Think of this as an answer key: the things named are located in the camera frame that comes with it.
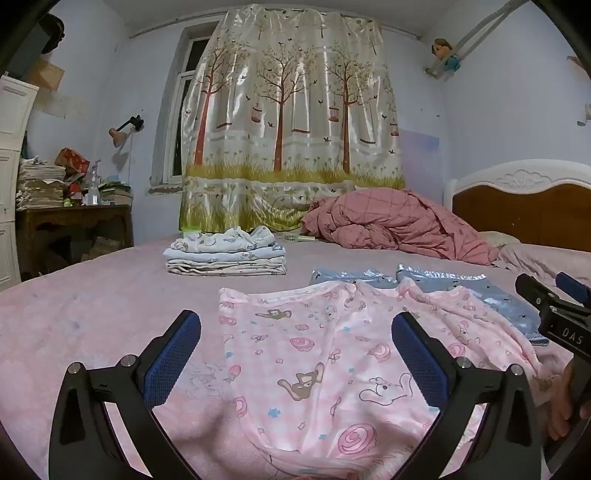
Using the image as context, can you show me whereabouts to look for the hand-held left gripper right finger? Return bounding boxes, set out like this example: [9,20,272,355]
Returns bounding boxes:
[391,312,542,480]

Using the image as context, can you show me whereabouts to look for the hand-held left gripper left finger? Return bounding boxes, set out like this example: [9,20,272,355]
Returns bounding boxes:
[48,310,202,480]

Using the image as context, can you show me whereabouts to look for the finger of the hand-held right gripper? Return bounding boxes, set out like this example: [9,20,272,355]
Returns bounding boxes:
[555,272,591,315]
[516,274,561,317]

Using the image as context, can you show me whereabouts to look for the pink cartoon print pants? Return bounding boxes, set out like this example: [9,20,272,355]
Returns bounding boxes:
[218,279,561,479]

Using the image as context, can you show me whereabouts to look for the blue satin pants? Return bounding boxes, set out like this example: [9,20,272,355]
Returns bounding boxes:
[308,264,549,346]

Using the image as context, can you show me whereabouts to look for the person's right hand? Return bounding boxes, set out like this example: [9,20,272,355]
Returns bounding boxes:
[547,367,575,441]

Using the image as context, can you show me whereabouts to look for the beige pillow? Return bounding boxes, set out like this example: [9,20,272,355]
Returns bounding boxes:
[480,231,523,251]

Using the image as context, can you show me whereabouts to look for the white and wooden headboard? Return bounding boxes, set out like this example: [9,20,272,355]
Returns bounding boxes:
[443,159,591,254]

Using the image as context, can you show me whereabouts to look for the pink bed sheet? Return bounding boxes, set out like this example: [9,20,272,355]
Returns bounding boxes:
[0,233,591,480]

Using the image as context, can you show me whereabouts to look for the folded cream cloth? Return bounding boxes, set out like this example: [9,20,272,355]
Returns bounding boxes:
[167,257,287,277]

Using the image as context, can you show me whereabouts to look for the folded light blue cloth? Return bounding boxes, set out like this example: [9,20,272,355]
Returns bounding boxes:
[164,246,286,260]

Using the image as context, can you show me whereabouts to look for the white printed crumpled garment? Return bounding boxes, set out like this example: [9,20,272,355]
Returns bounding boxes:
[173,226,278,254]

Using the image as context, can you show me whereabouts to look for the pink checked quilt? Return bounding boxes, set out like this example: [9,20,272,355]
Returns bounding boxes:
[301,187,501,267]

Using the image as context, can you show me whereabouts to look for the dark wooden desk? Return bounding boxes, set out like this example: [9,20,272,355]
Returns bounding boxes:
[16,203,134,278]

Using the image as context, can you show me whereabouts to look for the stack of books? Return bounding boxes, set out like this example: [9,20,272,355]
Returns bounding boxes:
[99,181,134,206]

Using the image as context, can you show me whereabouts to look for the clear spray bottle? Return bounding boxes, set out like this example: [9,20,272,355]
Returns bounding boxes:
[83,159,103,206]

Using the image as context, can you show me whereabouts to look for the red box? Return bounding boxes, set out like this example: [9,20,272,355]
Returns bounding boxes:
[55,148,91,174]

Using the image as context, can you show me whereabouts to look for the white drawer cabinet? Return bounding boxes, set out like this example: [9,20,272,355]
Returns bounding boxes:
[0,74,40,292]

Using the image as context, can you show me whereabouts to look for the tree print curtain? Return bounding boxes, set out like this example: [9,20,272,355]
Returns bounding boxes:
[179,4,407,234]

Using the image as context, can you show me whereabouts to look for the grey metal crutch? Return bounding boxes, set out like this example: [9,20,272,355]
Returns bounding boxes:
[424,0,512,83]

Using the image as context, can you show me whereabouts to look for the cardboard box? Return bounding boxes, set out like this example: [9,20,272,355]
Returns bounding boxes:
[25,58,65,91]

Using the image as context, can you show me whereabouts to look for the curtain rod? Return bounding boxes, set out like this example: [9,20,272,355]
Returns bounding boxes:
[128,9,426,41]

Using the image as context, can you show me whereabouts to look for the wall doll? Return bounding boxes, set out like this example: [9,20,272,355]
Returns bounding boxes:
[431,38,463,73]

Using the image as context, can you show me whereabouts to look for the white frame window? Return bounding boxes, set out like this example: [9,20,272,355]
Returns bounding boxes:
[149,23,223,195]

